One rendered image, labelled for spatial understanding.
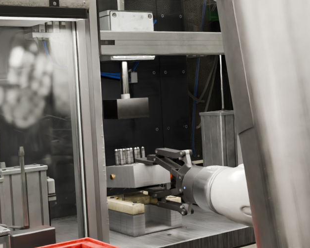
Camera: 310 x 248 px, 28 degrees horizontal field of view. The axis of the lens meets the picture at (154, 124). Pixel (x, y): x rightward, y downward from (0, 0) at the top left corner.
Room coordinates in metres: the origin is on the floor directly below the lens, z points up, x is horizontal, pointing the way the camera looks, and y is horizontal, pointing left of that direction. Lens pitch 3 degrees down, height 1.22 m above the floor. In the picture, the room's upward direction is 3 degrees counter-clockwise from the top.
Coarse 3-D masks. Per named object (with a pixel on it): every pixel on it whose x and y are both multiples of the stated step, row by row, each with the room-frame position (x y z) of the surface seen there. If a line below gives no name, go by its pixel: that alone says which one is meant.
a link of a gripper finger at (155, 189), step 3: (144, 186) 1.36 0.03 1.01; (147, 186) 1.36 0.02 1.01; (150, 186) 1.35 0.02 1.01; (153, 186) 1.35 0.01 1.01; (156, 186) 1.35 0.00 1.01; (159, 186) 1.35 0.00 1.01; (141, 189) 1.36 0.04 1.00; (144, 189) 1.35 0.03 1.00; (147, 189) 1.34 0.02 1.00; (150, 189) 1.33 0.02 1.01; (153, 189) 1.32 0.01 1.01; (156, 189) 1.32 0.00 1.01; (159, 189) 1.33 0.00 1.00; (162, 189) 1.33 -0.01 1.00; (153, 192) 1.32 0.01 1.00
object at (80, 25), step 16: (96, 16) 1.14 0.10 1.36; (80, 32) 1.12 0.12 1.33; (96, 32) 1.14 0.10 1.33; (80, 48) 1.12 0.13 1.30; (96, 48) 1.14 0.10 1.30; (80, 64) 1.12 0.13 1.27; (96, 64) 1.14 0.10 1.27; (80, 80) 1.12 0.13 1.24; (96, 80) 1.14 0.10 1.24; (96, 96) 1.14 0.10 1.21; (96, 112) 1.14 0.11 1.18; (96, 128) 1.14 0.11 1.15; (240, 160) 1.39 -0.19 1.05; (96, 224) 1.13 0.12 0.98
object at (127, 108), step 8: (120, 64) 1.42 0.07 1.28; (120, 72) 1.42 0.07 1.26; (128, 72) 1.42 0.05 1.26; (120, 80) 1.42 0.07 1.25; (128, 80) 1.42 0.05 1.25; (128, 88) 1.42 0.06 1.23; (128, 96) 1.42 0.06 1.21; (104, 104) 1.42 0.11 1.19; (112, 104) 1.39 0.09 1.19; (120, 104) 1.38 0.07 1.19; (128, 104) 1.39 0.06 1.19; (136, 104) 1.40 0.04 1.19; (144, 104) 1.42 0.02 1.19; (104, 112) 1.42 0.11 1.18; (112, 112) 1.39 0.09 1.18; (120, 112) 1.38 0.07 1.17; (128, 112) 1.39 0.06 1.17; (136, 112) 1.40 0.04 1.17; (144, 112) 1.41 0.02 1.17
